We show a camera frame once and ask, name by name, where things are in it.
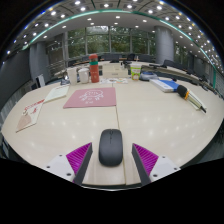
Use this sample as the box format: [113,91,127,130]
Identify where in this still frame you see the red bottle with green band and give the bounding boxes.
[88,53,101,84]

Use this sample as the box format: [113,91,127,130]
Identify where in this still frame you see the black computer mouse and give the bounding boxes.
[98,128,124,168]

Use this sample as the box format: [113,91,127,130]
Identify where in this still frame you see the beige cardboard box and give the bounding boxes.
[101,63,129,80]

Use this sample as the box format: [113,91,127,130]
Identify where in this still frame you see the white standing board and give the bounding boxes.
[35,73,46,88]

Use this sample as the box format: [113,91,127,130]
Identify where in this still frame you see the stacked white paper cups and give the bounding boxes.
[66,67,79,86]

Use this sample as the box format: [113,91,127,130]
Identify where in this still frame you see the blue covered book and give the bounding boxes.
[148,78,183,93]

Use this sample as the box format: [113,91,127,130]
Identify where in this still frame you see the ceiling lights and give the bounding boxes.
[4,0,224,74]

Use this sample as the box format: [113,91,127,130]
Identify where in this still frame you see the black office chairs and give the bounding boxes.
[66,52,214,84]

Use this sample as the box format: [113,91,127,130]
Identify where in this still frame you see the pink printed mouse pad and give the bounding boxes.
[62,87,117,109]

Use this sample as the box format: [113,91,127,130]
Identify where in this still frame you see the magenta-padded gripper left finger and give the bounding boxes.
[44,142,94,186]

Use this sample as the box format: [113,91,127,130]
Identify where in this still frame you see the colourful sticker sheet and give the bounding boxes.
[99,77,129,85]

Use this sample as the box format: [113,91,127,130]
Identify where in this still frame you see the curved conference desk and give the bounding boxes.
[54,59,218,91]

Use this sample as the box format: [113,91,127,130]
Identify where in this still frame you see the white lidded ceramic mug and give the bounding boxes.
[77,67,90,84]

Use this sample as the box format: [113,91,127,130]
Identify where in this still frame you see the red and white fan brochure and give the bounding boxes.
[15,98,46,133]

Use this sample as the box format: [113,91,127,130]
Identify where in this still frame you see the white booklet with red heading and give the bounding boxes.
[43,84,70,104]

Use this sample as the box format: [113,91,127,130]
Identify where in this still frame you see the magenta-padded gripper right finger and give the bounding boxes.
[131,142,182,187]

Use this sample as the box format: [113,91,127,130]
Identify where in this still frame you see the green printed paper cup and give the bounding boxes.
[129,63,143,82]

